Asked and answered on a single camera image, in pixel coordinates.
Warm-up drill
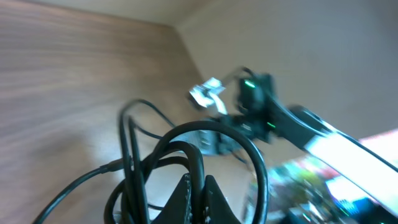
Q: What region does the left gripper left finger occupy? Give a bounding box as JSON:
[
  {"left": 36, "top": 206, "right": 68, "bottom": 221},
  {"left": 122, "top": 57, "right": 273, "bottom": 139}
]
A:
[{"left": 151, "top": 174, "right": 192, "bottom": 224}]

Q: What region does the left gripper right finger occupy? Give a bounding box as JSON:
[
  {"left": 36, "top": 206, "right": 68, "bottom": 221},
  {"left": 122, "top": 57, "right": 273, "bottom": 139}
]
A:
[{"left": 203, "top": 175, "right": 240, "bottom": 224}]

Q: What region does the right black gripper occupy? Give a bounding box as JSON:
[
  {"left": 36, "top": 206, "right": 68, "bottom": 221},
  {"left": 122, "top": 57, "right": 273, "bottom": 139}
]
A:
[{"left": 177, "top": 114, "right": 271, "bottom": 156}]

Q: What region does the black cable bundle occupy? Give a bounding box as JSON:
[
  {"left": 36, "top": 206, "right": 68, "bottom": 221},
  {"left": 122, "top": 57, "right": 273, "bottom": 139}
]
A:
[{"left": 30, "top": 98, "right": 270, "bottom": 224}]

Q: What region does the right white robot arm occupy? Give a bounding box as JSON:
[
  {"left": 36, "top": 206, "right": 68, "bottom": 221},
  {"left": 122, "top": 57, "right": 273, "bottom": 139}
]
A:
[{"left": 187, "top": 73, "right": 397, "bottom": 215}]

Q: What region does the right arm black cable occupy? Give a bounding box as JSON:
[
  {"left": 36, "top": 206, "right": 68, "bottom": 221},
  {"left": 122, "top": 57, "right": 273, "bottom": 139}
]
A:
[{"left": 222, "top": 65, "right": 398, "bottom": 175}]

